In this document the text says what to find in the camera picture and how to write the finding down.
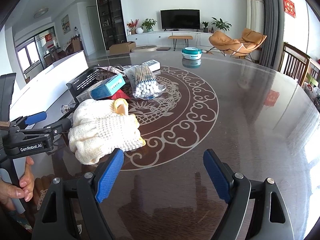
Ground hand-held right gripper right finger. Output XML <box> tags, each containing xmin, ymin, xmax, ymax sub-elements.
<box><xmin>203</xmin><ymin>149</ymin><xmax>294</xmax><ymax>240</ymax></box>

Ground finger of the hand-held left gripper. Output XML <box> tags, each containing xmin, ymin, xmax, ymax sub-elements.
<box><xmin>19</xmin><ymin>118</ymin><xmax>72</xmax><ymax>143</ymax></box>
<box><xmin>10</xmin><ymin>111</ymin><xmax>47</xmax><ymax>133</ymax></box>

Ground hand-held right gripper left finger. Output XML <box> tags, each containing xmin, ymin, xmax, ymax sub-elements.
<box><xmin>31</xmin><ymin>148</ymin><xmax>125</xmax><ymax>240</ymax></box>

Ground white and blue medicine box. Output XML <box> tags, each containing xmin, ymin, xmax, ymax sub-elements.
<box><xmin>76</xmin><ymin>90</ymin><xmax>93</xmax><ymax>103</ymax></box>

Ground cream knitted gloves bundle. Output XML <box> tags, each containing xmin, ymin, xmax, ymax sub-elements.
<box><xmin>67</xmin><ymin>98</ymin><xmax>147</xmax><ymax>166</ymax></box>

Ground black glossy box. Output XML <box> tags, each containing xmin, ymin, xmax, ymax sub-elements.
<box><xmin>66</xmin><ymin>65</ymin><xmax>100</xmax><ymax>98</ymax></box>

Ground white board panel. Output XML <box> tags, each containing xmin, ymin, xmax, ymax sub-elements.
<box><xmin>9</xmin><ymin>50</ymin><xmax>90</xmax><ymax>123</ymax></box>

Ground red packet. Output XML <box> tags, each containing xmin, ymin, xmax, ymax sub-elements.
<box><xmin>110</xmin><ymin>88</ymin><xmax>131</xmax><ymax>101</ymax></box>

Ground bag of cotton swabs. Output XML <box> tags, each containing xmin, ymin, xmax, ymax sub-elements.
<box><xmin>123</xmin><ymin>64</ymin><xmax>167</xmax><ymax>100</ymax></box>

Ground white remote-like box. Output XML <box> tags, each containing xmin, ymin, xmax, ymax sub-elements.
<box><xmin>141</xmin><ymin>59</ymin><xmax>161</xmax><ymax>72</ymax></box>

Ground teal and white round container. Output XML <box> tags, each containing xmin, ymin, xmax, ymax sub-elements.
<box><xmin>181</xmin><ymin>47</ymin><xmax>202</xmax><ymax>61</ymax></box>

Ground person's left hand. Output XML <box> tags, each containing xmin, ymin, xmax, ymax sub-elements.
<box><xmin>0</xmin><ymin>156</ymin><xmax>35</xmax><ymax>210</ymax></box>

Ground small glass bottle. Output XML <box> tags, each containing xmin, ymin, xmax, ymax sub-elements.
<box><xmin>61</xmin><ymin>102</ymin><xmax>78</xmax><ymax>113</ymax></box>

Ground floral patterned cloth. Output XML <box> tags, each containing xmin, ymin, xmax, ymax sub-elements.
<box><xmin>0</xmin><ymin>205</ymin><xmax>33</xmax><ymax>234</ymax></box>

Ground brown wooden cabinet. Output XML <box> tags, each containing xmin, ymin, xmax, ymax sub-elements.
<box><xmin>71</xmin><ymin>37</ymin><xmax>84</xmax><ymax>54</ymax></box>

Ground cardboard box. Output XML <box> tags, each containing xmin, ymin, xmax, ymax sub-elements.
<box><xmin>109</xmin><ymin>41</ymin><xmax>137</xmax><ymax>55</ymax></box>

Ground white door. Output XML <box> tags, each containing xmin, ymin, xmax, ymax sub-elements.
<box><xmin>86</xmin><ymin>5</ymin><xmax>104</xmax><ymax>53</ymax></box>

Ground round ceiling lamp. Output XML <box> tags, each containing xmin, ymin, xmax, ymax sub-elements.
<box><xmin>34</xmin><ymin>8</ymin><xmax>48</xmax><ymax>19</ymax></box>

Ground round beige floor mat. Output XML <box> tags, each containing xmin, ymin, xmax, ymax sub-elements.
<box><xmin>131</xmin><ymin>44</ymin><xmax>157</xmax><ymax>53</ymax></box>

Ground dark glass display cabinet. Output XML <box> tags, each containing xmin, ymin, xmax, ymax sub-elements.
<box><xmin>95</xmin><ymin>0</ymin><xmax>127</xmax><ymax>51</ymax></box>

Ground red flowers in vase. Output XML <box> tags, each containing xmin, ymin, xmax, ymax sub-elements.
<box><xmin>127</xmin><ymin>19</ymin><xmax>139</xmax><ymax>35</ymax></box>

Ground white television cabinet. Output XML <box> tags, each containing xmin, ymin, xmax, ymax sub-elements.
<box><xmin>126</xmin><ymin>29</ymin><xmax>215</xmax><ymax>48</ymax></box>

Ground orange lounge chair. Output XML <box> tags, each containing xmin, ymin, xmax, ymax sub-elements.
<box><xmin>209</xmin><ymin>28</ymin><xmax>267</xmax><ymax>58</ymax></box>

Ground wooden dining chair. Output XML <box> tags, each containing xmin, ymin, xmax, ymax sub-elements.
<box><xmin>300</xmin><ymin>57</ymin><xmax>320</xmax><ymax>88</ymax></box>
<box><xmin>277</xmin><ymin>42</ymin><xmax>310</xmax><ymax>87</ymax></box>

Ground bushy green potted plant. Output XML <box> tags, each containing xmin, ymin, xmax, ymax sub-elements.
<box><xmin>141</xmin><ymin>18</ymin><xmax>157</xmax><ymax>32</ymax></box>

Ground wooden bench with metal legs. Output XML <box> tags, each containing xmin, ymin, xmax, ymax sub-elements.
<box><xmin>168</xmin><ymin>35</ymin><xmax>193</xmax><ymax>52</ymax></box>

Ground large leafy potted plant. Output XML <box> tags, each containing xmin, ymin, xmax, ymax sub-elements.
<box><xmin>211</xmin><ymin>17</ymin><xmax>232</xmax><ymax>32</ymax></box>

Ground black television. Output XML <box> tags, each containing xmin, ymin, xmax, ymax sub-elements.
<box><xmin>160</xmin><ymin>9</ymin><xmax>201</xmax><ymax>30</ymax></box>

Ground grey curtain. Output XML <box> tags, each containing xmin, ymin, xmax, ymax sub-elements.
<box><xmin>255</xmin><ymin>0</ymin><xmax>285</xmax><ymax>68</ymax></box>

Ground framed wall painting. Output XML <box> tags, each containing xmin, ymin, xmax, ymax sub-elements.
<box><xmin>61</xmin><ymin>14</ymin><xmax>70</xmax><ymax>35</ymax></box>

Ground red wall hanging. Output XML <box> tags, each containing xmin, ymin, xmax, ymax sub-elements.
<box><xmin>283</xmin><ymin>0</ymin><xmax>297</xmax><ymax>18</ymax></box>

